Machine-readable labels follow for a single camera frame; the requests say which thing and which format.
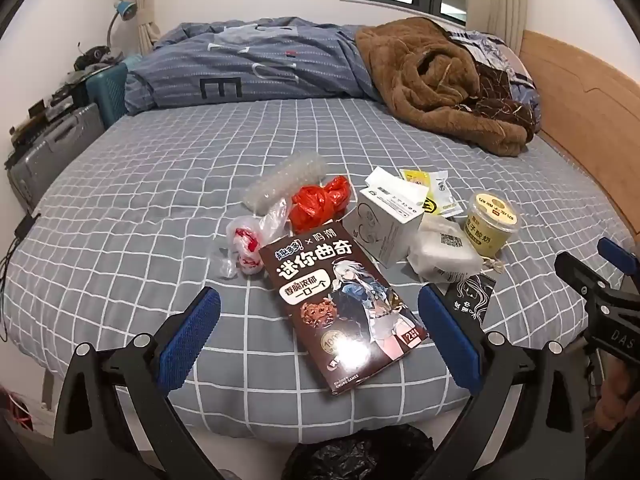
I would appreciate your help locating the black lined waste bin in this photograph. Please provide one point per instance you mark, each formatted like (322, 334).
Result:
(360, 452)

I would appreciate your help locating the yellow yogurt cup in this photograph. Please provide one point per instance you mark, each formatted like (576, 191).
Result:
(490, 225)

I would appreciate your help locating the white cardboard box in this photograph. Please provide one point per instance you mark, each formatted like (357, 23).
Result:
(380, 225)

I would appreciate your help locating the wooden headboard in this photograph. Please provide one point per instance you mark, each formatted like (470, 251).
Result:
(585, 110)

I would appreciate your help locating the patterned pillow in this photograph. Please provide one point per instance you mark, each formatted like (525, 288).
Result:
(500, 55)

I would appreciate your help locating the teal suitcase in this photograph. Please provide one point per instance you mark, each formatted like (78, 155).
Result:
(107, 92)

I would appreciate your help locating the black printed card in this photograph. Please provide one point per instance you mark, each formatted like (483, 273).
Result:
(472, 300)

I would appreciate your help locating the dark clutter pile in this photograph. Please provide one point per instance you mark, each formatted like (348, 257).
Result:
(85, 67)

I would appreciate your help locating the white sachet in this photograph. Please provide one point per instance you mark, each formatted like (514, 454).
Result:
(445, 194)

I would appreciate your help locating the bed with grey checked sheet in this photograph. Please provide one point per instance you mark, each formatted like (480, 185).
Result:
(150, 240)

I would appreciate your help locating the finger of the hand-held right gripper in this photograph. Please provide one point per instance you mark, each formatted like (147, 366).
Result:
(615, 252)
(585, 277)

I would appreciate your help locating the blue desk lamp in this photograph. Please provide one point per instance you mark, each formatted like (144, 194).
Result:
(124, 11)

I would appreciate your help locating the red plastic bag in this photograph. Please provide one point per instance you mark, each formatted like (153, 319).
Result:
(315, 205)

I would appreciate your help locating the bubble wrap roll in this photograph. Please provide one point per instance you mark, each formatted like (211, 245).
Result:
(285, 180)

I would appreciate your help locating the blue striped pillow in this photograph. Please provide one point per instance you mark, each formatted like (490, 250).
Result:
(250, 60)

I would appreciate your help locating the person's right hand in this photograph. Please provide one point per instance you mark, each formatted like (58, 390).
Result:
(615, 402)

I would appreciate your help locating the brown fleece blanket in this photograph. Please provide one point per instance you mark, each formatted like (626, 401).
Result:
(425, 80)

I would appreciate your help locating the clear plastic bag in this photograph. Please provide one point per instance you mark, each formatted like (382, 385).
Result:
(247, 242)

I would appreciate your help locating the yellow sachet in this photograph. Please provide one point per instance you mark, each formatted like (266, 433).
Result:
(417, 178)

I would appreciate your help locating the grey suitcase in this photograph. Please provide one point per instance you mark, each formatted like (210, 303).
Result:
(55, 155)

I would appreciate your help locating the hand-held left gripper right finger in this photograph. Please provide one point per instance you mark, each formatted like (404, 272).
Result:
(447, 335)

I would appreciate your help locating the brown cookie box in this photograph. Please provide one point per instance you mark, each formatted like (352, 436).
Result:
(325, 300)

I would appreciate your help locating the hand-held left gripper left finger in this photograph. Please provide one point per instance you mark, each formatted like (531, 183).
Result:
(190, 332)

